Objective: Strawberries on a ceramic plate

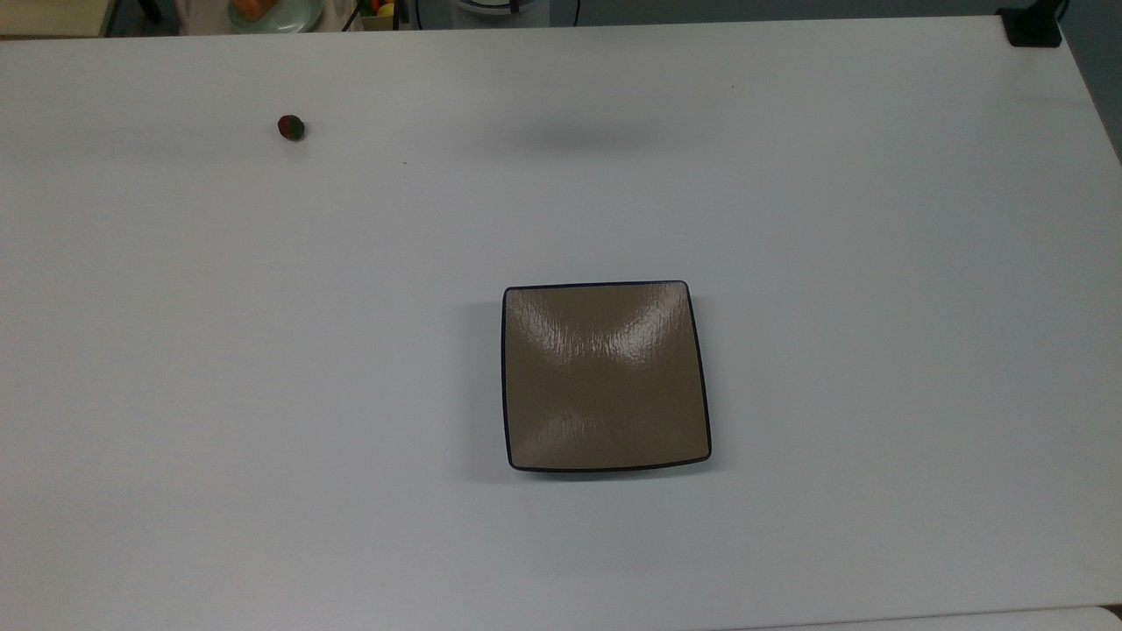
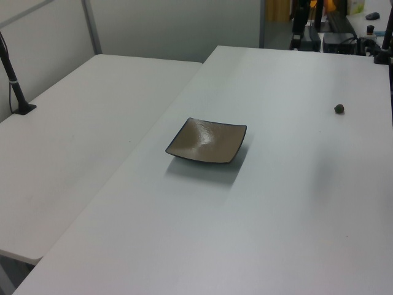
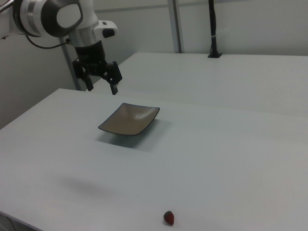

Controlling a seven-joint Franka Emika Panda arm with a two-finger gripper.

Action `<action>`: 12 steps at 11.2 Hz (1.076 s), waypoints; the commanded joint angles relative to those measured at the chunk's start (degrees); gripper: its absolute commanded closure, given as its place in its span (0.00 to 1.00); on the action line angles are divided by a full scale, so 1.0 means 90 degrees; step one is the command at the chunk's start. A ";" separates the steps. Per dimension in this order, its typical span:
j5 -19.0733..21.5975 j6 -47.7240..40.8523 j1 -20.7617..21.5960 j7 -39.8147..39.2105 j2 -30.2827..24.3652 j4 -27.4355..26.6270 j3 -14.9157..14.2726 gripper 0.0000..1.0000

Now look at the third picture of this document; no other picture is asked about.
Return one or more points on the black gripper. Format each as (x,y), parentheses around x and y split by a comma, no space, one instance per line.
(92,57)

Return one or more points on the red strawberry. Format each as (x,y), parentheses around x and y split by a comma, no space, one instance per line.
(169,217)

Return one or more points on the square brown ceramic plate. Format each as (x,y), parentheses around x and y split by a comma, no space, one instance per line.
(131,119)

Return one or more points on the black pole with base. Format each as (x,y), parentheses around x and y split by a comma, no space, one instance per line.
(213,29)

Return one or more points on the grey metal frame post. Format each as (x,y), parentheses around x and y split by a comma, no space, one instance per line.
(175,26)
(69,69)

